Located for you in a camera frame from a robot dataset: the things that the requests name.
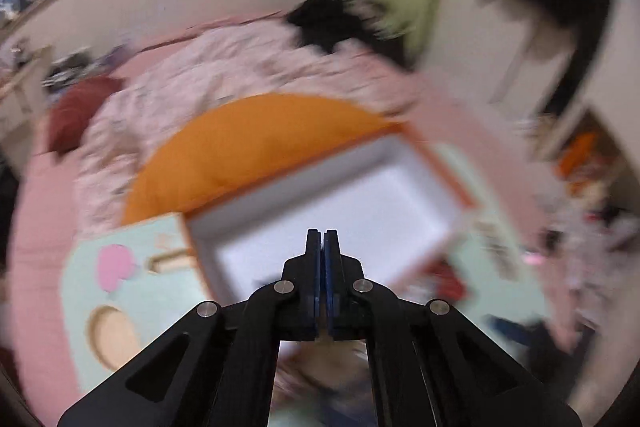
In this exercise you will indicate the dark red pillow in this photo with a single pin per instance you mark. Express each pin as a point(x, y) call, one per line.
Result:
point(80, 112)

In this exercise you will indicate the floral blanket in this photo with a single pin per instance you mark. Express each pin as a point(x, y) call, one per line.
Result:
point(225, 62)

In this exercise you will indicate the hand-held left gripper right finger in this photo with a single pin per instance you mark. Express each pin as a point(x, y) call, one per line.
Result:
point(331, 267)

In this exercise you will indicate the pink bed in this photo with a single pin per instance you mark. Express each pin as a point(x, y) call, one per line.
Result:
point(40, 232)

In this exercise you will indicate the orange cushion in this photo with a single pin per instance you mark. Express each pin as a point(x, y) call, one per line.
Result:
point(240, 147)

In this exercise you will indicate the orange gradient cardboard box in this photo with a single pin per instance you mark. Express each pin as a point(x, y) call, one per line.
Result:
point(350, 207)

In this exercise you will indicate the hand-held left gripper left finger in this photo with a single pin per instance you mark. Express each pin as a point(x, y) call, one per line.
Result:
point(314, 267)

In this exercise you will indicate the black clothes pile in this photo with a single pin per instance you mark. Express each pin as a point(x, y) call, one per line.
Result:
point(325, 22)

